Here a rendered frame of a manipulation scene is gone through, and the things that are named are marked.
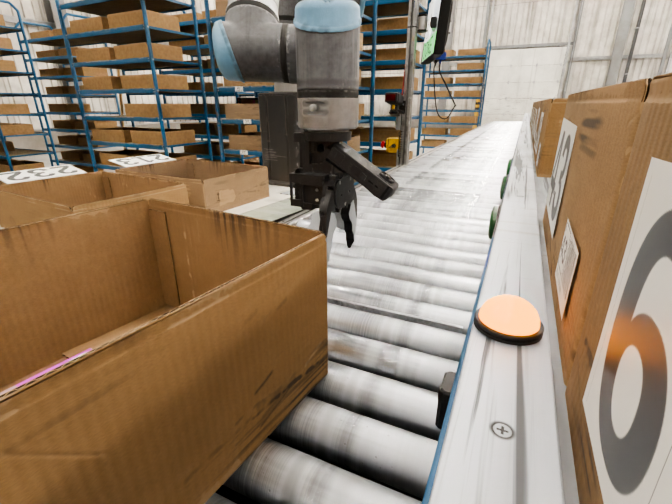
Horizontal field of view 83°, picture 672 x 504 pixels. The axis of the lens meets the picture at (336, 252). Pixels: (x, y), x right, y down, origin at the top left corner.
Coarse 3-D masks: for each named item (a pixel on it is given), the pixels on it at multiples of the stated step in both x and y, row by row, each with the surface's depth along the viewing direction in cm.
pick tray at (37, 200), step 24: (0, 192) 89; (24, 192) 99; (48, 192) 104; (72, 192) 109; (96, 192) 115; (120, 192) 113; (144, 192) 87; (168, 192) 93; (0, 216) 94; (24, 216) 86; (48, 216) 80
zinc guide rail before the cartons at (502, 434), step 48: (528, 144) 149; (528, 192) 69; (528, 240) 45; (528, 288) 33; (480, 336) 26; (480, 384) 22; (528, 384) 22; (480, 432) 19; (528, 432) 19; (480, 480) 16; (528, 480) 16
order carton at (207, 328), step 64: (0, 256) 39; (64, 256) 44; (128, 256) 51; (192, 256) 50; (256, 256) 44; (320, 256) 37; (0, 320) 40; (64, 320) 45; (128, 320) 52; (192, 320) 25; (256, 320) 31; (320, 320) 40; (0, 384) 41; (64, 384) 19; (128, 384) 22; (192, 384) 26; (256, 384) 32; (0, 448) 17; (64, 448) 19; (128, 448) 22; (192, 448) 27; (256, 448) 34
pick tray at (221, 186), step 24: (120, 168) 119; (144, 168) 127; (168, 168) 135; (192, 168) 140; (216, 168) 135; (240, 168) 129; (264, 168) 122; (192, 192) 104; (216, 192) 106; (240, 192) 114; (264, 192) 125
